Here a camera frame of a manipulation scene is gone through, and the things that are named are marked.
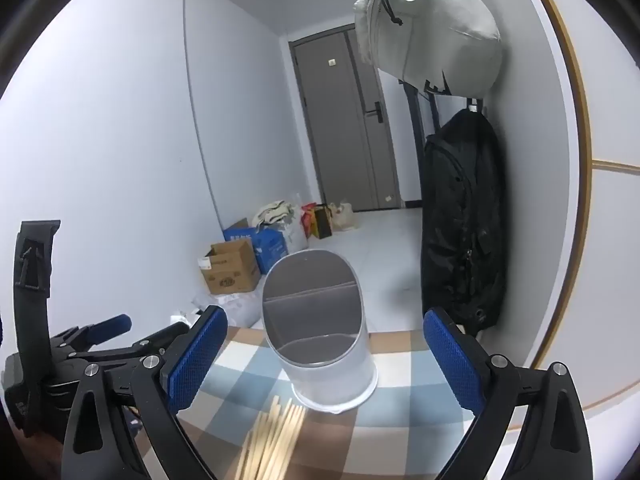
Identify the clear bubble wrap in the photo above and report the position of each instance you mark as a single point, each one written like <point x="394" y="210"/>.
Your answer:
<point x="182" y="320"/>

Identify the cream cloth bag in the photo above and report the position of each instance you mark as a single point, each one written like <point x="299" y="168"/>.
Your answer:
<point x="272" y="212"/>

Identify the checkered tablecloth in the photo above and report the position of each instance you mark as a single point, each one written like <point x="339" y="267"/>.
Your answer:
<point x="400" y="410"/>

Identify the red bag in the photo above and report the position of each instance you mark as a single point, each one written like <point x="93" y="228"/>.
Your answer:
<point x="306" y="217"/>

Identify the brown cardboard box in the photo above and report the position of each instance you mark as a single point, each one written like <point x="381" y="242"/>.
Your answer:
<point x="232" y="267"/>

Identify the group of wooden chopsticks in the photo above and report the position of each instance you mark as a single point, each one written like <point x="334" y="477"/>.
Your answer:
<point x="270" y="440"/>

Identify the grey plastic wrap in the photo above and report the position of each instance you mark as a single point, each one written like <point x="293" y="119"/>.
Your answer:
<point x="240" y="307"/>

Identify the black backpack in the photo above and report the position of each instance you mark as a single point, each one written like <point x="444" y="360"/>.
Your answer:
<point x="460" y="220"/>

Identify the blue cardboard box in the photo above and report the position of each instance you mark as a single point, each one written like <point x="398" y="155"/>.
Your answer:
<point x="270" y="247"/>

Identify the light grey backpack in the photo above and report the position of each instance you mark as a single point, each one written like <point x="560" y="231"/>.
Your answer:
<point x="430" y="35"/>

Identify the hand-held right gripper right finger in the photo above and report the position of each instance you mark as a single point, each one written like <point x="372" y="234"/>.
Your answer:
<point x="452" y="360"/>

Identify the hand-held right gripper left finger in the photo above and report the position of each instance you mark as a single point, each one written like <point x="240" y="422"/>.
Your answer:
<point x="195" y="360"/>

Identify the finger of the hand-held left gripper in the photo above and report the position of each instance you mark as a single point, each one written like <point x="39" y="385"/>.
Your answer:
<point x="112" y="325"/>
<point x="160" y="337"/>

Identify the grey door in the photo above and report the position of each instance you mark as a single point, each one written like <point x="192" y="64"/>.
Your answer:
<point x="340" y="135"/>

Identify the white plastic utensil holder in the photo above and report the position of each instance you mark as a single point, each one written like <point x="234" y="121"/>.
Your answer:
<point x="330" y="375"/>

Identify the black and yellow bag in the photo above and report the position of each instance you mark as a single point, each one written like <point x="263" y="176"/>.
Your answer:
<point x="322" y="222"/>

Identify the wooden trim strip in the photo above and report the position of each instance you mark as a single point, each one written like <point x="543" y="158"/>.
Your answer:
<point x="590" y="160"/>

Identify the beige bag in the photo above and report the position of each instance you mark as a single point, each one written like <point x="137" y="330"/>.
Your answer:
<point x="342" y="217"/>

